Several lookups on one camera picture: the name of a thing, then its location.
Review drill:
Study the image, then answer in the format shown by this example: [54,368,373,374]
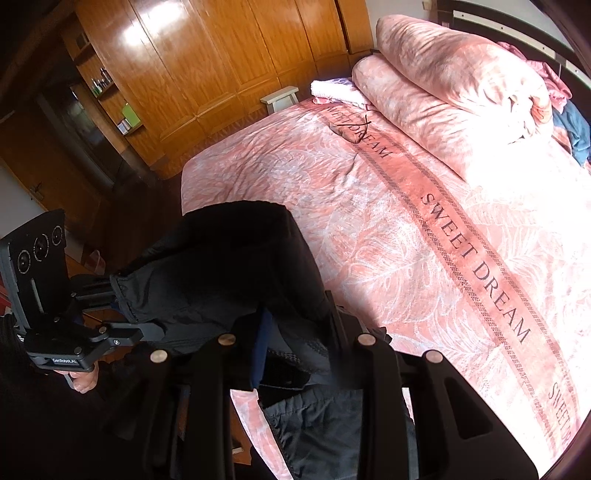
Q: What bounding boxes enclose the pink garment at headboard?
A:
[498,42,572,114]

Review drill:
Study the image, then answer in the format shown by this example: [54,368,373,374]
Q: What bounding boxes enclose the black wooden headboard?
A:
[437,1,590,119]

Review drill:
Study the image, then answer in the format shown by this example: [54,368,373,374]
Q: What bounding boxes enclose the folded pink quilt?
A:
[353,14,554,182]

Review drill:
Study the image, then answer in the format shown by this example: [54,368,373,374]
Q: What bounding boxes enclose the white folded towel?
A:
[311,78,373,110]

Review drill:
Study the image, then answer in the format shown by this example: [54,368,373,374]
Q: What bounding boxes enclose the small white bedside stool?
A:
[260,86,298,114]

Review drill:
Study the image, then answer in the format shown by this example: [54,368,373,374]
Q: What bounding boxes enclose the wooden wardrobe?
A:
[62,1,374,179]

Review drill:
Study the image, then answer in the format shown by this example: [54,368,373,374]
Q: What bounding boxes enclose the blue garment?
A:
[553,100,590,167]

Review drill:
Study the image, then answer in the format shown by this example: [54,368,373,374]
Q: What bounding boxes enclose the person's left hand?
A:
[68,362,99,394]

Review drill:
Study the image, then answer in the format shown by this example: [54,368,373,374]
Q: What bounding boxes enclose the black padded pants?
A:
[110,201,363,479]

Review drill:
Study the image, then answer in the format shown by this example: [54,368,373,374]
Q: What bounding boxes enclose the pink patterned bed sheet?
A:
[181,101,590,473]

